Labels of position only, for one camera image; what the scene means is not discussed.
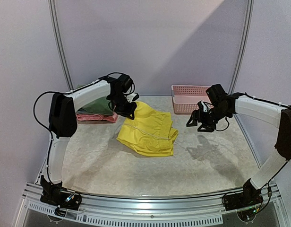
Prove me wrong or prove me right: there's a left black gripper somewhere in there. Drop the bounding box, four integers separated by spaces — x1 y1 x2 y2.
110 92 137 119

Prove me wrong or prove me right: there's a green tank top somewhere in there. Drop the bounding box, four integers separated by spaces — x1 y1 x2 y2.
76 96 113 116

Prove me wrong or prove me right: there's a yellow garment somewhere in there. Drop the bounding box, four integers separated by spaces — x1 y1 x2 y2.
117 102 179 157

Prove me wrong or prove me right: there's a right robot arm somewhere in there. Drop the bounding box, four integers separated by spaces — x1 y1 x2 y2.
186 84 291 190

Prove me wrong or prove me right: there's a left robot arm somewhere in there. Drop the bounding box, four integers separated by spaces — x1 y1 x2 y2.
44 73 139 184

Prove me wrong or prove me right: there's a folded pink garment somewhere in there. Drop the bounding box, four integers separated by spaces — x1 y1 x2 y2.
76 113 119 123

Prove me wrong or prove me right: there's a pink plastic basket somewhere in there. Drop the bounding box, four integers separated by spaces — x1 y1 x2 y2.
171 85 213 115

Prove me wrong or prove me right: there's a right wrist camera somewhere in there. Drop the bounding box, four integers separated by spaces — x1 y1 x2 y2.
197 101 213 113

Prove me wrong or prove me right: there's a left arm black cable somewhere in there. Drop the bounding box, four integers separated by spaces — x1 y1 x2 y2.
33 72 137 133

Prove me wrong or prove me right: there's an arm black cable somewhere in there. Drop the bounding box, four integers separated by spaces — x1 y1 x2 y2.
33 72 137 133
215 92 290 132

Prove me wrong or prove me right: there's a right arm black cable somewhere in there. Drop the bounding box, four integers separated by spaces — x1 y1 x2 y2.
215 92 290 132

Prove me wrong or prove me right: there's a right aluminium frame post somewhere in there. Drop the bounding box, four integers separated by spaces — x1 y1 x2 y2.
228 0 254 94

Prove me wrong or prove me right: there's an aluminium frame post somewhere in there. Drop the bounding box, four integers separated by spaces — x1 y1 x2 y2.
48 0 74 90
228 0 254 94

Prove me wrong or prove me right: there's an aluminium front rail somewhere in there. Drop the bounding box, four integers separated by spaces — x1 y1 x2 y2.
16 183 289 227

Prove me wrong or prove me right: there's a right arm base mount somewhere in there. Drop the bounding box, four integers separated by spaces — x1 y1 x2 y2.
221 179 272 223

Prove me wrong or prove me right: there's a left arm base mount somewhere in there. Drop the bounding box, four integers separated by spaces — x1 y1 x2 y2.
40 175 82 216

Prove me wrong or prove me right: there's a left aluminium frame post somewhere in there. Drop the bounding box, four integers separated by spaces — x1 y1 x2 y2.
48 0 74 90

